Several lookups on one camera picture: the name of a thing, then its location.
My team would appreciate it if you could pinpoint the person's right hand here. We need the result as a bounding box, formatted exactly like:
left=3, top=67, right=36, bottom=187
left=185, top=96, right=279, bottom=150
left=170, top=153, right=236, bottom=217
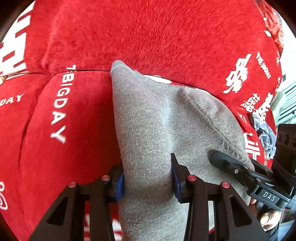
left=249, top=198, right=282, bottom=231

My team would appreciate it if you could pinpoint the grey knit sweater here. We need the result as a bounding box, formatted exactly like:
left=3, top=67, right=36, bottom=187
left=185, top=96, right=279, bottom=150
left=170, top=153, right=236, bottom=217
left=110, top=61, right=253, bottom=240

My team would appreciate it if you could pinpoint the red wedding quilt roll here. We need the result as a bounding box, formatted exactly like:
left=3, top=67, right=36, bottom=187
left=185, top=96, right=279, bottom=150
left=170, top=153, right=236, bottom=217
left=1, top=1, right=282, bottom=111

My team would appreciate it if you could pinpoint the grey blue crumpled cloth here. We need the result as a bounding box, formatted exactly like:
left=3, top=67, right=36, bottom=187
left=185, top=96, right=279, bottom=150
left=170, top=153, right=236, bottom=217
left=251, top=113, right=276, bottom=160

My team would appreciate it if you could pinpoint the red wedding bed cover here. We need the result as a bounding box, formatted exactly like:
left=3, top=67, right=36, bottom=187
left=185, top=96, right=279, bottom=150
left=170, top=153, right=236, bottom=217
left=1, top=69, right=272, bottom=240

